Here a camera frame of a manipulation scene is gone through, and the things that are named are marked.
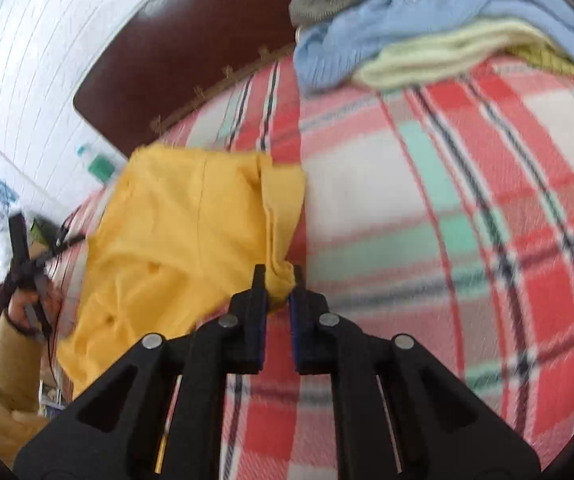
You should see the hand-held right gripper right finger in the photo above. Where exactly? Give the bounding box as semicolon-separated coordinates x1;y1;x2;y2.
289;265;542;480

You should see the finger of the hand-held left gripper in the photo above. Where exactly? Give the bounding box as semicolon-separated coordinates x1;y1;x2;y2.
9;213;28;262
34;232;88;267

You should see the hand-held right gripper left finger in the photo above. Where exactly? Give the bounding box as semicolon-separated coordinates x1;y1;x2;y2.
13;264;268;480

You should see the yellow polo shirt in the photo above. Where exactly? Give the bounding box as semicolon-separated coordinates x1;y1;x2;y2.
57;144;308;403

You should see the person's left forearm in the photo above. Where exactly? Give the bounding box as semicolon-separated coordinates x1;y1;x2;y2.
0;282;50;413

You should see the person's left hand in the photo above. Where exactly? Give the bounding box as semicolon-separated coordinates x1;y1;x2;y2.
5;280;65;342

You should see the clear bottle with green label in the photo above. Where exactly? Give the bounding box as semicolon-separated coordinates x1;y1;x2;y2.
76;142;122;186

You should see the red plaid blanket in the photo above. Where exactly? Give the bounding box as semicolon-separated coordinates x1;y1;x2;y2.
57;55;574;480

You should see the dark brown headboard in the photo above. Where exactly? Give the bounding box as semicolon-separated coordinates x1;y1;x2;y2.
73;0;318;151

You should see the pale yellow garment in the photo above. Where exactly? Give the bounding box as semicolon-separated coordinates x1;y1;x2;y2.
354;17;552;88

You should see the light blue knit garment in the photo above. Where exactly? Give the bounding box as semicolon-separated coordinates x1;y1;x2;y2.
293;0;574;98

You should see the yellow-green knit garment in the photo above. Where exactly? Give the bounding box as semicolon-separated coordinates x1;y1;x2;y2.
507;42;574;81

